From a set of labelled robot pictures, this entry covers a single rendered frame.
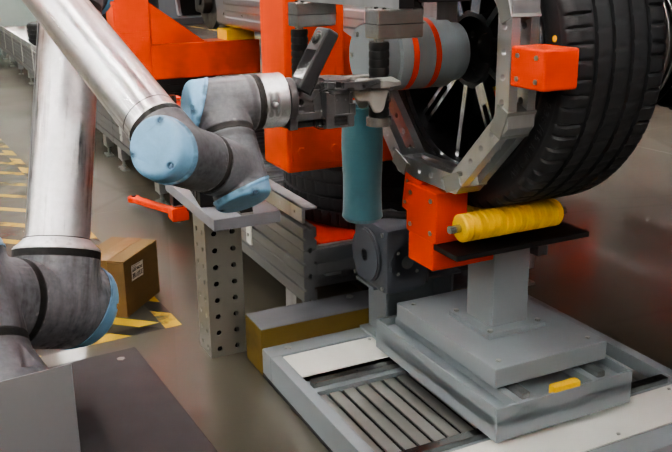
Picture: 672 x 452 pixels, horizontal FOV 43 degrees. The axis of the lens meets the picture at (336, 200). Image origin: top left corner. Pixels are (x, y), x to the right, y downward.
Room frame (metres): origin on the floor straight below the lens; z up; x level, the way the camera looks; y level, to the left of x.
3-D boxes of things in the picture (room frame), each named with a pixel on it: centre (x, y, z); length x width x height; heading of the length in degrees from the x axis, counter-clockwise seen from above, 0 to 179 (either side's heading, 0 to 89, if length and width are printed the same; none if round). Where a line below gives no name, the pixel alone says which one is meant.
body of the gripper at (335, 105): (1.42, 0.03, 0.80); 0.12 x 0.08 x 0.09; 116
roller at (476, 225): (1.66, -0.36, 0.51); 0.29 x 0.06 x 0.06; 116
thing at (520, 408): (1.80, -0.37, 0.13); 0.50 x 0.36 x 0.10; 26
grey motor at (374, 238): (2.09, -0.26, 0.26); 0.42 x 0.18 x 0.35; 116
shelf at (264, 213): (2.12, 0.31, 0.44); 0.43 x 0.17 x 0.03; 26
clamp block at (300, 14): (1.79, 0.04, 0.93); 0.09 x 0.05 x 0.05; 116
